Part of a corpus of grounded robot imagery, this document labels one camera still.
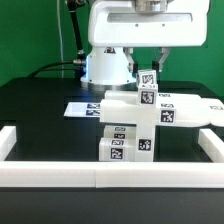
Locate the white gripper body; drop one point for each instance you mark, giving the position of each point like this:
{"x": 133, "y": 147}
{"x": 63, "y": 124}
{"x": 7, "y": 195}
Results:
{"x": 117, "y": 23}

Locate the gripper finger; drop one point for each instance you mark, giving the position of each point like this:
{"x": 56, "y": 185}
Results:
{"x": 132, "y": 65}
{"x": 157, "y": 64}

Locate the white tagged cube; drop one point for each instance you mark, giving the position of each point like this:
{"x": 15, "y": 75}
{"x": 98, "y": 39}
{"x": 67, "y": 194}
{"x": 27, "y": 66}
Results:
{"x": 147, "y": 94}
{"x": 147, "y": 76}

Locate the white chair back frame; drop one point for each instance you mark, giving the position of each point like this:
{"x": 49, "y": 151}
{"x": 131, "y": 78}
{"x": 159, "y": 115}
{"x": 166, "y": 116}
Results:
{"x": 171, "y": 109}

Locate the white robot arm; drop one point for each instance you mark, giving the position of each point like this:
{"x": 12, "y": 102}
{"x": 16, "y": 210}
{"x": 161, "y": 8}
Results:
{"x": 107, "y": 66}

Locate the white marker sheet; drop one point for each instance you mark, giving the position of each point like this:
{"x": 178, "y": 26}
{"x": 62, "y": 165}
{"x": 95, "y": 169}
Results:
{"x": 82, "y": 109}

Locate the white U-shaped barrier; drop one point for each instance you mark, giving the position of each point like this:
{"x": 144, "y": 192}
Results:
{"x": 103, "y": 174}

